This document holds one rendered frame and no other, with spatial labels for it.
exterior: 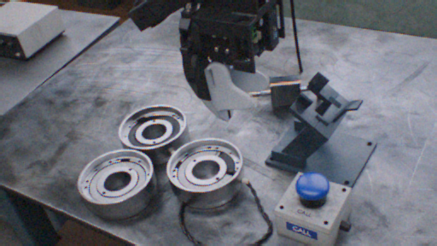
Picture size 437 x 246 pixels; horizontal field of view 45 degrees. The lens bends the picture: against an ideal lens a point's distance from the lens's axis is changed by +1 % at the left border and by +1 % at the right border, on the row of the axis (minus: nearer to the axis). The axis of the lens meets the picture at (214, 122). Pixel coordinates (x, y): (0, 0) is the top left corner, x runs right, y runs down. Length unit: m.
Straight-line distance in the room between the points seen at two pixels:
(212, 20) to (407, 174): 0.38
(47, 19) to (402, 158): 0.99
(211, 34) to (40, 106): 0.55
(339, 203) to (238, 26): 0.27
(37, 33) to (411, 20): 1.53
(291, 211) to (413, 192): 0.17
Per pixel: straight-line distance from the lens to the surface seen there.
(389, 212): 0.70
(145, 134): 0.83
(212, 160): 0.74
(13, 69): 1.43
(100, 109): 0.95
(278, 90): 0.84
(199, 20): 0.50
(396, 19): 2.38
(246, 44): 0.51
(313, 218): 0.63
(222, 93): 0.56
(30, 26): 1.42
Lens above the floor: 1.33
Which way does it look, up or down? 38 degrees down
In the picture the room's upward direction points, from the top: 11 degrees counter-clockwise
